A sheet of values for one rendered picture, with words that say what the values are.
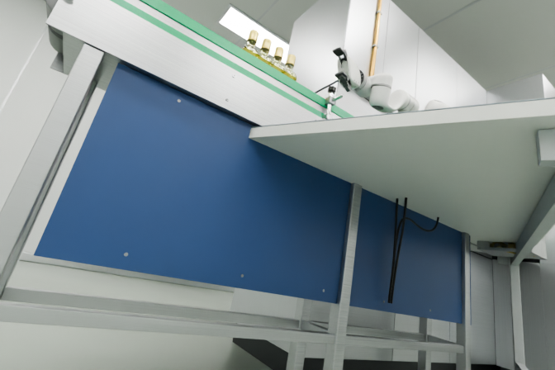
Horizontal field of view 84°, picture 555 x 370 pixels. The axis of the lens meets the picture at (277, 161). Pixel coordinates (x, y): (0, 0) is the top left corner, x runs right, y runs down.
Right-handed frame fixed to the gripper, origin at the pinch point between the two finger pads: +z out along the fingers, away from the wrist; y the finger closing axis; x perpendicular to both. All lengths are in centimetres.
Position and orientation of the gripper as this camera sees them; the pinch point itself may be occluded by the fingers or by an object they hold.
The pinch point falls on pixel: (338, 62)
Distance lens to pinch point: 114.7
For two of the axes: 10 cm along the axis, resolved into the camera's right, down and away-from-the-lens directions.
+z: -5.7, -1.5, -8.0
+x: 8.2, -1.6, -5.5
